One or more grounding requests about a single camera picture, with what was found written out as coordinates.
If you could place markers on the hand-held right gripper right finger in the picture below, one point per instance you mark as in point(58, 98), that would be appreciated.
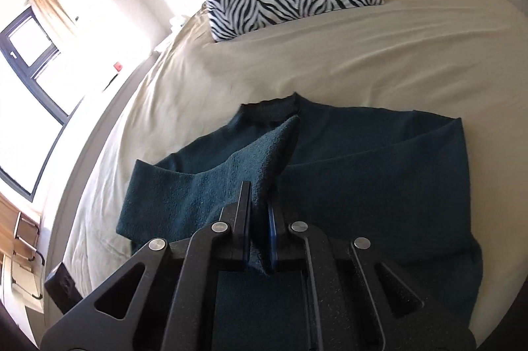
point(272, 237)

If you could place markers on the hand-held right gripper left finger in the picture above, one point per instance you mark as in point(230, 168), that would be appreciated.
point(246, 212)

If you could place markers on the dark teal knit sweater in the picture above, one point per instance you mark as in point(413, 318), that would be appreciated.
point(350, 177)

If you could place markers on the bed with beige sheet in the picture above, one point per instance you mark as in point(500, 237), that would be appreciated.
point(330, 62)

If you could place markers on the flat black box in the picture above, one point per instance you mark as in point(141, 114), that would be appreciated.
point(62, 287)

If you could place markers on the wooden chair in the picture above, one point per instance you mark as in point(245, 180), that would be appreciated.
point(18, 235)

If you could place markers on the dark framed window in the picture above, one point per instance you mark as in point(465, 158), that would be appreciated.
point(24, 45)

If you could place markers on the beige curtain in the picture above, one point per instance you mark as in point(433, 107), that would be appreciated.
point(53, 10)

